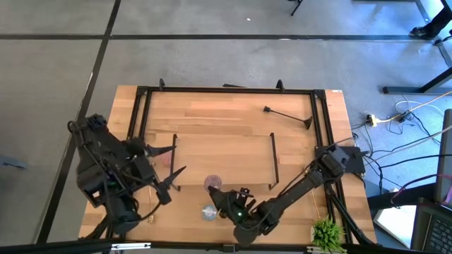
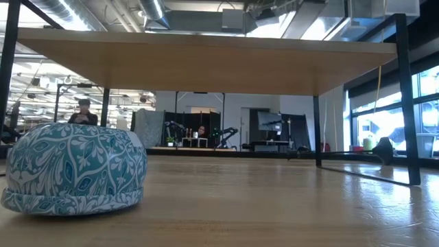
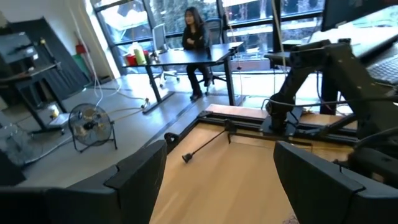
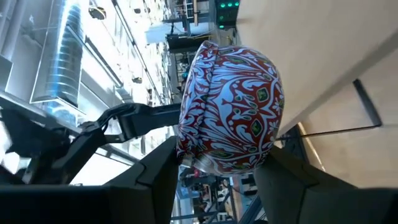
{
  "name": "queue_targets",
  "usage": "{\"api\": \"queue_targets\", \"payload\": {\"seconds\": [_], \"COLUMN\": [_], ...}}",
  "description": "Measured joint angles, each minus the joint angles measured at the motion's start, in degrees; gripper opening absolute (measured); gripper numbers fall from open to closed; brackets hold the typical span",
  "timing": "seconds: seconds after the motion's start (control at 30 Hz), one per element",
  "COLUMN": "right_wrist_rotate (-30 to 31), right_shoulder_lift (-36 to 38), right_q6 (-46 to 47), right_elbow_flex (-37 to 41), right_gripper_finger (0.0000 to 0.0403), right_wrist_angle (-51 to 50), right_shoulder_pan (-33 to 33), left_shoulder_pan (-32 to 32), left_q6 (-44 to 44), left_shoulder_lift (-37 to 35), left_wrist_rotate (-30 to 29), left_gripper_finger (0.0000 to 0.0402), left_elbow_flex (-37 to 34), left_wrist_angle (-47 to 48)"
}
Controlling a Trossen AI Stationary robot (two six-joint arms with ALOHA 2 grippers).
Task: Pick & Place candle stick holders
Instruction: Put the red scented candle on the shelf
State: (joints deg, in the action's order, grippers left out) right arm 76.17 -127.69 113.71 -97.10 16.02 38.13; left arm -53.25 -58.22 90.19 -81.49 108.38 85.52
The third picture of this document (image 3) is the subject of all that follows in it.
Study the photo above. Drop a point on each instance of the green cylinder bottle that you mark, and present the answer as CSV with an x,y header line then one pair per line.
x,y
140,56

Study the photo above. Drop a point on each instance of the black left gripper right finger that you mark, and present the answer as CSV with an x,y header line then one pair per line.
x,y
320,193

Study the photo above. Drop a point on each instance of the grey office chair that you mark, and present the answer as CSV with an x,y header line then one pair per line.
x,y
159,39

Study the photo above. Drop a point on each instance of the person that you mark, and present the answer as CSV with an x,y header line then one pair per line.
x,y
196,37

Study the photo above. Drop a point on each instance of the white floor box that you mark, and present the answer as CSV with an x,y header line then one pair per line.
x,y
59,119

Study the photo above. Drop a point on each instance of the maroon patterned round candle holder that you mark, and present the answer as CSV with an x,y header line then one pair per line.
x,y
290,220

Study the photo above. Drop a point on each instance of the black equipment table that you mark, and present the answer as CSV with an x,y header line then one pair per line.
x,y
31,73

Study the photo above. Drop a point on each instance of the black aluminium table frame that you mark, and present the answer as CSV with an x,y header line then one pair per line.
x,y
245,123

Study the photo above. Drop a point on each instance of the black window frame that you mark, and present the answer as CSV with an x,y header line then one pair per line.
x,y
148,12

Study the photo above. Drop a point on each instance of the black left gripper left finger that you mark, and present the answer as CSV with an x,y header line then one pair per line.
x,y
133,186

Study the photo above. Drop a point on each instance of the black curtain partition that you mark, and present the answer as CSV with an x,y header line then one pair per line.
x,y
62,71

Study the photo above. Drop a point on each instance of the red fire extinguisher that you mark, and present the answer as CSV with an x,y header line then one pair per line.
x,y
81,48

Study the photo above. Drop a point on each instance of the grey computer monitor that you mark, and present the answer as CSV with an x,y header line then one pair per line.
x,y
351,12

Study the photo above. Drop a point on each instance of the green bin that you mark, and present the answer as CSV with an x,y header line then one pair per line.
x,y
81,67

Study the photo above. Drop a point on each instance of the black office chair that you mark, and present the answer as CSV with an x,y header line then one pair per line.
x,y
216,26

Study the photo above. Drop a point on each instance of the dark display screen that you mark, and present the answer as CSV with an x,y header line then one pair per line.
x,y
17,48

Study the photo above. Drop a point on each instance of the black floor fan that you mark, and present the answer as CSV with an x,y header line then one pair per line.
x,y
90,125

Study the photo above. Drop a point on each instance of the black laptop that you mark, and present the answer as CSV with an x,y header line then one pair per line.
x,y
387,70

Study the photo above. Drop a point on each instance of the red container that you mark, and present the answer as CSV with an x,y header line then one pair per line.
x,y
132,60

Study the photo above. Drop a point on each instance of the wooden shelf riser black legs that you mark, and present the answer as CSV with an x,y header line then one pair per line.
x,y
236,186

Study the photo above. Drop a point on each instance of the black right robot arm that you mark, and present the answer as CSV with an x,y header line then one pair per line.
x,y
342,68

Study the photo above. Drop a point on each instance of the black office desk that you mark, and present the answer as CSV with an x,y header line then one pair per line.
x,y
192,56

